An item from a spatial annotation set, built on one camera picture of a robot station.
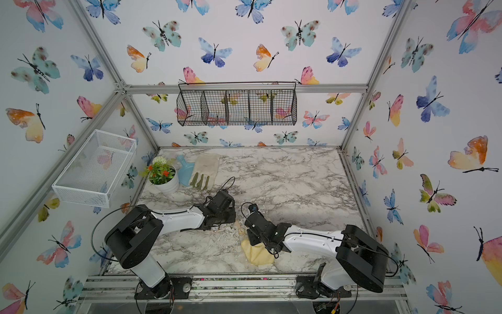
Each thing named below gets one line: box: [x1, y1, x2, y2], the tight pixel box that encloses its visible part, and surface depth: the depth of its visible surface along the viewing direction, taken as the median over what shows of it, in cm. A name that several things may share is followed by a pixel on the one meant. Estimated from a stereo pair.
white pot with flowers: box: [139, 156, 180, 194], surface depth 93 cm
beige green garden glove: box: [189, 153, 220, 191], surface depth 110 cm
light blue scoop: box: [176, 154, 195, 187], surface depth 110 cm
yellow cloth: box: [240, 238, 275, 265], surface depth 81 cm
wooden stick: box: [234, 220, 247, 237], surface depth 90 cm
